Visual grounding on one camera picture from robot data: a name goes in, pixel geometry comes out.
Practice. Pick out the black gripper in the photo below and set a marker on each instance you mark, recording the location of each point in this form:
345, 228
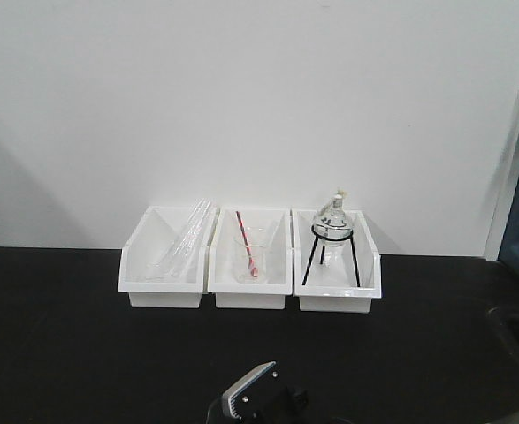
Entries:
286, 404

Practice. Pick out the clear glass beaker in bin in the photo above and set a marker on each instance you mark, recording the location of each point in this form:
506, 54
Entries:
258, 241

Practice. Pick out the middle white plastic bin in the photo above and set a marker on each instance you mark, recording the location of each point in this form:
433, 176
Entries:
280, 260

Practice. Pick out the white plastic bin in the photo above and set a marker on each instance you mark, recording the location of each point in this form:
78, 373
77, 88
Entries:
280, 260
331, 285
153, 234

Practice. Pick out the right white plastic bin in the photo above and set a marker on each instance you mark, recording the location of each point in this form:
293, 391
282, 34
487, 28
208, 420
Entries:
331, 285

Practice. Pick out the red white striped stirrer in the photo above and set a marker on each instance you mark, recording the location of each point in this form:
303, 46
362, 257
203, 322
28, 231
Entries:
252, 268

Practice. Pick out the clear glass tubes bundle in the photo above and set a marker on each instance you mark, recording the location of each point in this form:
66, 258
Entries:
186, 240

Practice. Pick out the black metal tripod stand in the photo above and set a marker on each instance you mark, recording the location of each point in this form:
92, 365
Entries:
314, 254

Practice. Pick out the round glass flask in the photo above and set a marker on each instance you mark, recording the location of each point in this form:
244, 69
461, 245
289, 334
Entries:
331, 223

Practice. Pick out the left white plastic bin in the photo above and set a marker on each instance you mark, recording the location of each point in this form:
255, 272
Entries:
153, 234

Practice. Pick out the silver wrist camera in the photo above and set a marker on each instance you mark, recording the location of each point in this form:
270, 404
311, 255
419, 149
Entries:
248, 388

